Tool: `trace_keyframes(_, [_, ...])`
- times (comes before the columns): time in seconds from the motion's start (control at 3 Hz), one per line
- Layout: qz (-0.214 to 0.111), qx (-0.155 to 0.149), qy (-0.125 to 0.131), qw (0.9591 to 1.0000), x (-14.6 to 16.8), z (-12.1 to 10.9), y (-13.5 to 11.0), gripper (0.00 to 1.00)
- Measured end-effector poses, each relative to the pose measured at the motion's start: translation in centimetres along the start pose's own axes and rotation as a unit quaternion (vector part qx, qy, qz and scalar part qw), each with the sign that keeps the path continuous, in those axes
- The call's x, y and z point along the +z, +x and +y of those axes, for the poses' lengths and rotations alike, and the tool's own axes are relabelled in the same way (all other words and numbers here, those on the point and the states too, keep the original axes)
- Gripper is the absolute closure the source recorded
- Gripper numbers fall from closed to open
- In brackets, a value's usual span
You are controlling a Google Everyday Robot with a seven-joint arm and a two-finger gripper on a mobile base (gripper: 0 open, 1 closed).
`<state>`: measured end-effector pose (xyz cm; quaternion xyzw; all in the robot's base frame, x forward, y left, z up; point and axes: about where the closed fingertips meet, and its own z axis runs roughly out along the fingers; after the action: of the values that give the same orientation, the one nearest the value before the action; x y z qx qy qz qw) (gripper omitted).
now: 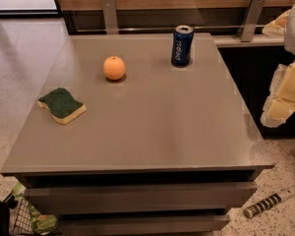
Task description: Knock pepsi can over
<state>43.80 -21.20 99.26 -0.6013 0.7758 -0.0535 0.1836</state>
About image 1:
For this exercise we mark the green and yellow sponge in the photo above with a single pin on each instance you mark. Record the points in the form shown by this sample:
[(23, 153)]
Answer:
[(62, 106)]

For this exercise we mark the grey drawer cabinet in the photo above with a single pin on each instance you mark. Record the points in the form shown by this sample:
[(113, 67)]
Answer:
[(157, 125)]

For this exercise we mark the upper grey drawer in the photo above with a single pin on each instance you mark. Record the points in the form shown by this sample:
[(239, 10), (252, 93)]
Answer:
[(138, 198)]

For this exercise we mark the white power strip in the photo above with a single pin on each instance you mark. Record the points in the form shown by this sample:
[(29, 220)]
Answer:
[(268, 203)]

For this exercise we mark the grey drawer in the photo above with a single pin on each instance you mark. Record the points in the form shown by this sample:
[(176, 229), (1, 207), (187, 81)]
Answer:
[(138, 198), (143, 225)]

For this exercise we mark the lower grey drawer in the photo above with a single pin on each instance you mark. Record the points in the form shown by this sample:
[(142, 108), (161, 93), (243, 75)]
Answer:
[(143, 225)]

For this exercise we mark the metal rail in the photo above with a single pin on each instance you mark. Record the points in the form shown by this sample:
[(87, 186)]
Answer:
[(211, 29)]

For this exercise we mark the wire mesh basket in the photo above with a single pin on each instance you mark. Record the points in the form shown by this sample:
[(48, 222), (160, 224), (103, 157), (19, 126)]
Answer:
[(20, 224)]

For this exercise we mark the left metal bracket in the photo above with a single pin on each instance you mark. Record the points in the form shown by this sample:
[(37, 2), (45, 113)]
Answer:
[(110, 16)]

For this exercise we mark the blue pepsi can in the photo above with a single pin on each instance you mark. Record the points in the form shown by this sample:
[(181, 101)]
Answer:
[(181, 49)]

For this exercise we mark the right metal bracket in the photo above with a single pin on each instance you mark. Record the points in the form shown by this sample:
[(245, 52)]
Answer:
[(247, 30)]

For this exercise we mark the metal bracket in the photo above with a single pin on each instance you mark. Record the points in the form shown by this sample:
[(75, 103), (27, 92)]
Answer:
[(247, 30), (110, 16)]

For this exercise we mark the orange fruit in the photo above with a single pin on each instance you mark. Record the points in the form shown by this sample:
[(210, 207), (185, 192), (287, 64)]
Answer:
[(114, 68)]

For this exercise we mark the green snack bag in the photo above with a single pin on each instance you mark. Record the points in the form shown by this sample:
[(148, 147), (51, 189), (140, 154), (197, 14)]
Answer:
[(42, 225)]

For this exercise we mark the black bag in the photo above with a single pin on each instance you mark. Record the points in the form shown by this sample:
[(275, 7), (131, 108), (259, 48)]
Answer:
[(5, 206)]

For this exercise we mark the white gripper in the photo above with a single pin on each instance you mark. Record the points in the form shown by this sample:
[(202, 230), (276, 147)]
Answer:
[(280, 89)]

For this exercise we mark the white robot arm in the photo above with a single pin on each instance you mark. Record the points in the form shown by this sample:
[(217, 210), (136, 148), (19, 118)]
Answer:
[(284, 25)]

